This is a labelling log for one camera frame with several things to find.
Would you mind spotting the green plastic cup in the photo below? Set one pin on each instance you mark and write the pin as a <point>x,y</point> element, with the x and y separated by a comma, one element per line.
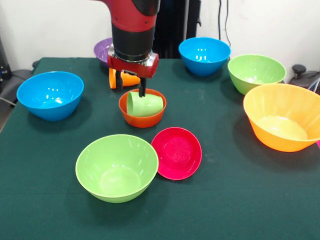
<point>147,105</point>

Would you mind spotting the blue plastic bowl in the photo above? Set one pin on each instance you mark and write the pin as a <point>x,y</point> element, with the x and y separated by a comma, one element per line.
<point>50,97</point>
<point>204,56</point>

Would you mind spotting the green plastic bowl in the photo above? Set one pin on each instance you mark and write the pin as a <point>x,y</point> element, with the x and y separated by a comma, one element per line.
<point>256,71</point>
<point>116,172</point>

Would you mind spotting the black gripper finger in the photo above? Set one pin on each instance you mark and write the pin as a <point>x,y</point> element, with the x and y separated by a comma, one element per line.
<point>118,80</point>
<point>142,88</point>

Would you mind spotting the dark grey chair base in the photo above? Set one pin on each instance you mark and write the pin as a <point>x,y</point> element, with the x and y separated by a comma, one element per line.
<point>15,82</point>
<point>303,77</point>

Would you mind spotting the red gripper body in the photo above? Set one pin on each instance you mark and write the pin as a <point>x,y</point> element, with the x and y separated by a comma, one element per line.
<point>135,67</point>

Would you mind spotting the large orange plastic bowl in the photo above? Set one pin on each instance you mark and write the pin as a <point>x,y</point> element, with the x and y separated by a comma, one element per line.
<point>282,120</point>

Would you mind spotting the purple plastic bowl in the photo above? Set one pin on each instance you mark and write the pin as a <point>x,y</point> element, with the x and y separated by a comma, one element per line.
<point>102,50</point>

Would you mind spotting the orange plastic cup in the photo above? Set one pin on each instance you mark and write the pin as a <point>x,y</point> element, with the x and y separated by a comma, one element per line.
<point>130,80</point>

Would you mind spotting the pink plastic bowl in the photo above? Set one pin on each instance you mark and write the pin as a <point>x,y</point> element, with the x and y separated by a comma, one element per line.
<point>177,155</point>

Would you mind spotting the red-orange plastic bowl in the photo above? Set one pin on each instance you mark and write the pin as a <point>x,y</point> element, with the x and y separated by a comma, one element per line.
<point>142,122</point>

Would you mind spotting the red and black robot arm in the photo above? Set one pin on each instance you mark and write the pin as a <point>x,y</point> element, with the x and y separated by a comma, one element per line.
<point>132,25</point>

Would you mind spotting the dark green table cloth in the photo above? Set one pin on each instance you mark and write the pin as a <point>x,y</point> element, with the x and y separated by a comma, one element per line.
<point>160,215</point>

